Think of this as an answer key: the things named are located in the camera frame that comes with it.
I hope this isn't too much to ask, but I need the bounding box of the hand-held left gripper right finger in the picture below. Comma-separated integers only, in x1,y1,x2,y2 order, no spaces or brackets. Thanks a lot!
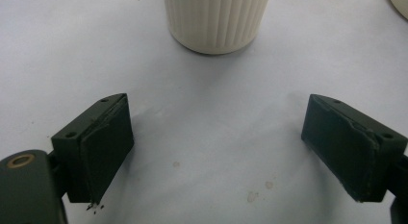
301,93,408,203

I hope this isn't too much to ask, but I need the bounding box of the cream pump bottle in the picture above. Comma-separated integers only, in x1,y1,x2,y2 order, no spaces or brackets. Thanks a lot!
387,0,408,20

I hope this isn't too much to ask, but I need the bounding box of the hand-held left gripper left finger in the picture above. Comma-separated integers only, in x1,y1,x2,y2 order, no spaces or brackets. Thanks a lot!
51,92,135,205

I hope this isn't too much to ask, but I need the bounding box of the white table cover sheet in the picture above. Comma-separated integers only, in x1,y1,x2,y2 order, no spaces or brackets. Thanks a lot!
0,0,408,224

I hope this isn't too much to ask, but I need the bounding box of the white spray bottle blue nozzle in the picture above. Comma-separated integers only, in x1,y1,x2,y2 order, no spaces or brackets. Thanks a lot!
163,0,271,56

